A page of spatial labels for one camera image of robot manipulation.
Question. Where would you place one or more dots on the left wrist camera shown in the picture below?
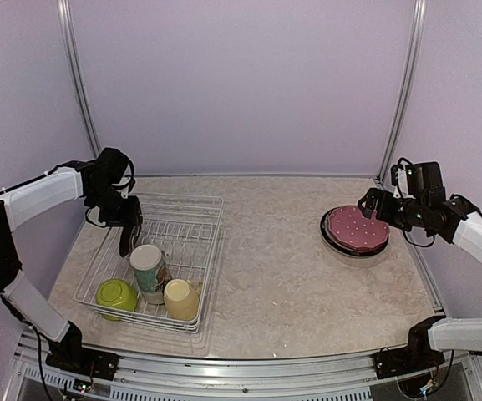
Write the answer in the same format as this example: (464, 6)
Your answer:
(118, 169)

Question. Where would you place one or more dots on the floral patterned tall mug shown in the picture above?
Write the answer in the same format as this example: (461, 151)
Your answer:
(151, 272)

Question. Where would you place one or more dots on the small black plate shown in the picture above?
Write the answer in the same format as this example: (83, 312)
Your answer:
(128, 240)

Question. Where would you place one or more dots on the black rimmed striped plate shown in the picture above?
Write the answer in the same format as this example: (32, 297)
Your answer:
(349, 255)

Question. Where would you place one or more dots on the white wire dish rack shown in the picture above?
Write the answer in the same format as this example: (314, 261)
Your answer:
(186, 228)

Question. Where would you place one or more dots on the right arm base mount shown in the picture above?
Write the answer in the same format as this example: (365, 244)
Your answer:
(415, 356)

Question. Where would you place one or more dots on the aluminium front frame rail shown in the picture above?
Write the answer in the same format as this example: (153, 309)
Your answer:
(148, 376)

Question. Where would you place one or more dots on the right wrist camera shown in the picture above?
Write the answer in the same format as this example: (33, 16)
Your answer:
(416, 180)

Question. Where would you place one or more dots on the right aluminium corner post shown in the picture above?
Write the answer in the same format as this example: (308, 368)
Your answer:
(410, 64)

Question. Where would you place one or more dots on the maroon pink plate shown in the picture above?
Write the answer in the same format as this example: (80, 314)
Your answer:
(349, 228)

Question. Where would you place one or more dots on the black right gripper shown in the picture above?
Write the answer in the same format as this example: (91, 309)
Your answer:
(372, 195)

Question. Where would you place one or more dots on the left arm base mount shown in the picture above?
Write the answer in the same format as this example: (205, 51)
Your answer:
(82, 359)

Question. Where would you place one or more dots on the yellow mug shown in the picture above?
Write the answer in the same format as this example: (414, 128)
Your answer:
(182, 299)

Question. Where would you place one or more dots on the aluminium corner post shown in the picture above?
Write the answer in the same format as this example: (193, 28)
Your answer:
(72, 54)
(410, 64)

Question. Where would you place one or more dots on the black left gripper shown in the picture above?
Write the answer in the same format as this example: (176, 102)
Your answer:
(130, 217)

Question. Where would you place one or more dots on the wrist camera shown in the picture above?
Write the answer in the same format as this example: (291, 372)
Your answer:
(118, 169)
(416, 180)

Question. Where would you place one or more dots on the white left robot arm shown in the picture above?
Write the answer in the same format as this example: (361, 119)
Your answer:
(104, 185)

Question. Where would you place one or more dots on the lime green bowl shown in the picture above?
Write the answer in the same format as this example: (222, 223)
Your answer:
(117, 294)

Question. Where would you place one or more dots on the left aluminium corner post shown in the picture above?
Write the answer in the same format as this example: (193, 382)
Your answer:
(72, 54)

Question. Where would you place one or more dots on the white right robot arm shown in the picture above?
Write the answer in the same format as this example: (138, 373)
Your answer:
(458, 222)

